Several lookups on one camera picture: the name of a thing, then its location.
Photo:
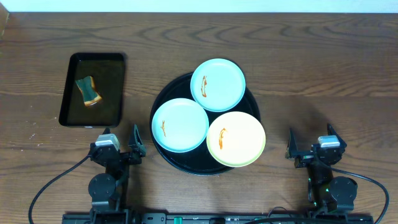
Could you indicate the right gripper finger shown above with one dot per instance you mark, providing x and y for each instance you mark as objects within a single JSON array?
[
  {"x": 292, "y": 150},
  {"x": 332, "y": 132}
]

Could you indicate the black rectangular water basin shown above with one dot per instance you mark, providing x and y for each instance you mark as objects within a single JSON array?
[{"x": 108, "y": 71}]

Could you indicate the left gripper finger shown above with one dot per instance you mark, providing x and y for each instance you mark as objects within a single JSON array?
[
  {"x": 107, "y": 131},
  {"x": 135, "y": 142}
]

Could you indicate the round black tray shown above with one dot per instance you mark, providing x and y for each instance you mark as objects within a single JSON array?
[{"x": 198, "y": 161}]

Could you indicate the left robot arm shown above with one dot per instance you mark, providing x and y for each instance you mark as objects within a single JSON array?
[{"x": 108, "y": 190}]

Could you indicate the yellow plate with stain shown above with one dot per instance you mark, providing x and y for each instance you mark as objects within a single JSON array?
[{"x": 236, "y": 139}]

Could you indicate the light blue plate with stain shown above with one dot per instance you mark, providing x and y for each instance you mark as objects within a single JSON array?
[{"x": 180, "y": 125}]

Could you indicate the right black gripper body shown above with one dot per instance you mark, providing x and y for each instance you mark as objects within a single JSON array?
[{"x": 313, "y": 157}]

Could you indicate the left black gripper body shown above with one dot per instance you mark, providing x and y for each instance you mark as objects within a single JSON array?
[{"x": 119, "y": 156}]

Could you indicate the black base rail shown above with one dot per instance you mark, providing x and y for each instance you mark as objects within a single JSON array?
[{"x": 161, "y": 218}]

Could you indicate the mint green plate with stain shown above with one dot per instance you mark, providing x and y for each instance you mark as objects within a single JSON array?
[{"x": 218, "y": 85}]

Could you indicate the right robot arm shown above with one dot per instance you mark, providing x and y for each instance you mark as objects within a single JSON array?
[{"x": 328, "y": 193}]

